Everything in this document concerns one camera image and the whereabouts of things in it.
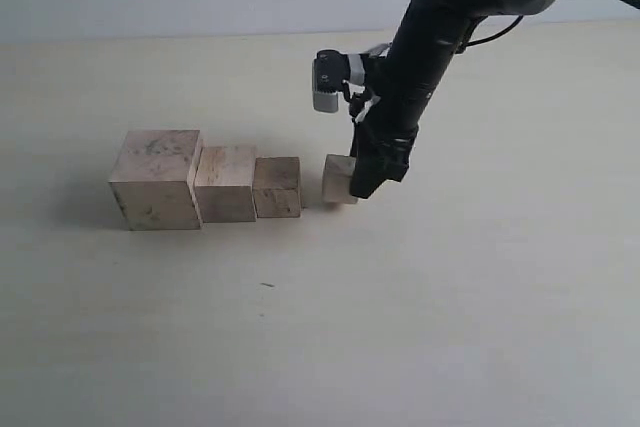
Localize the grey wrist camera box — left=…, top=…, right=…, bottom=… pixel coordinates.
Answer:
left=312, top=49, right=366, bottom=114

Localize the second largest wooden cube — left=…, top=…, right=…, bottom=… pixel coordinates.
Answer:
left=194, top=145, right=257, bottom=223

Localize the black cable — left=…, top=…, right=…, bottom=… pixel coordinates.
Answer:
left=452, top=0, right=640, bottom=56

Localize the smallest wooden cube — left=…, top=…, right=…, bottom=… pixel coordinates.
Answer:
left=322, top=154, right=358, bottom=205

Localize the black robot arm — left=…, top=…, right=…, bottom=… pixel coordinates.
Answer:
left=350, top=0, right=639, bottom=199

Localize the white cable tie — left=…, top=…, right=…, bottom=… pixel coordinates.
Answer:
left=352, top=94, right=380, bottom=124

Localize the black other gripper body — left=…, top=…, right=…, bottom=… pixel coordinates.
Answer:
left=349, top=56, right=450, bottom=135

